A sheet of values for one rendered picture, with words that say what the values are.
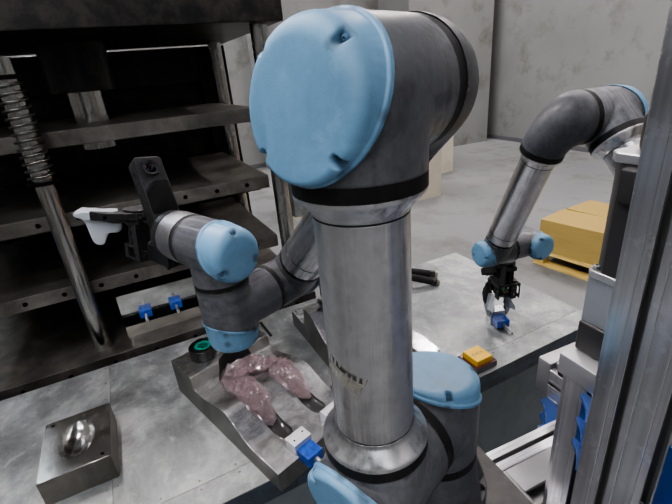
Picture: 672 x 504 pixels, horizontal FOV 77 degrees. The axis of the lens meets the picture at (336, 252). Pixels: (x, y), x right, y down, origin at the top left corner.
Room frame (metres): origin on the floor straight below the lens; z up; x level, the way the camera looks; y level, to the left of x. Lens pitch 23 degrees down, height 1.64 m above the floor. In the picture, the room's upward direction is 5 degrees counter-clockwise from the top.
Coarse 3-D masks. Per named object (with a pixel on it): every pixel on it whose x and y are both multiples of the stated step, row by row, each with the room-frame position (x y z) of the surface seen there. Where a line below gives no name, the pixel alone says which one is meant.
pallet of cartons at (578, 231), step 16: (576, 208) 3.35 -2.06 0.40; (592, 208) 3.31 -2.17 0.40; (608, 208) 3.28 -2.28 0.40; (544, 224) 3.15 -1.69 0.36; (560, 224) 3.05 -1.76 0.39; (576, 224) 3.00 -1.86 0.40; (592, 224) 2.97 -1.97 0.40; (560, 240) 3.03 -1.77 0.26; (576, 240) 2.93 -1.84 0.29; (592, 240) 2.84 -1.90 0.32; (560, 256) 3.01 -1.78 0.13; (576, 256) 2.92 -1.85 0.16; (592, 256) 2.82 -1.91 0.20; (576, 272) 2.93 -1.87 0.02
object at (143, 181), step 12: (156, 156) 0.68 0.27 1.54; (132, 168) 0.65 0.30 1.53; (144, 168) 0.65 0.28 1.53; (156, 168) 0.66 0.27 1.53; (144, 180) 0.64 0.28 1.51; (156, 180) 0.65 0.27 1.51; (168, 180) 0.67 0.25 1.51; (144, 192) 0.63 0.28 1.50; (156, 192) 0.64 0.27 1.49; (168, 192) 0.65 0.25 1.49; (144, 204) 0.63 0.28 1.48; (156, 204) 0.63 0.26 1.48; (168, 204) 0.64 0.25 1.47; (156, 216) 0.61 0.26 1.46
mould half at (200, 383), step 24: (264, 336) 1.10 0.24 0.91; (216, 360) 1.00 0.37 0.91; (192, 384) 0.93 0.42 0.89; (216, 384) 0.94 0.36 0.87; (264, 384) 0.90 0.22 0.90; (312, 384) 0.91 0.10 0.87; (216, 408) 0.83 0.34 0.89; (240, 408) 0.82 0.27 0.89; (288, 408) 0.84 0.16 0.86; (240, 432) 0.76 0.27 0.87; (264, 432) 0.77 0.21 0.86; (312, 432) 0.76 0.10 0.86; (264, 456) 0.70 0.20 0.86; (288, 456) 0.70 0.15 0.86; (288, 480) 0.67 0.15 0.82
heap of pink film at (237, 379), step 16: (240, 368) 0.96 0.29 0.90; (256, 368) 0.97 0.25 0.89; (272, 368) 0.94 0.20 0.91; (288, 368) 0.93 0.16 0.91; (224, 384) 0.93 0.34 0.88; (240, 384) 0.90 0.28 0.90; (256, 384) 0.87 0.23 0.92; (288, 384) 0.90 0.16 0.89; (304, 384) 0.90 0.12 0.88; (240, 400) 0.84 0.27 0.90; (256, 400) 0.83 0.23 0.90; (256, 416) 0.80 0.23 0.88; (272, 416) 0.81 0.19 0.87
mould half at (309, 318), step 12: (300, 312) 1.30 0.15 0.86; (312, 312) 1.17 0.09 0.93; (300, 324) 1.25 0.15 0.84; (312, 324) 1.15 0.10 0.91; (324, 324) 1.13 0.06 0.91; (312, 336) 1.16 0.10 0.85; (324, 336) 1.09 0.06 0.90; (420, 336) 1.05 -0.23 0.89; (324, 348) 1.08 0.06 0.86; (420, 348) 1.00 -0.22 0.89; (432, 348) 0.99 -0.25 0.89; (324, 360) 1.09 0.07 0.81
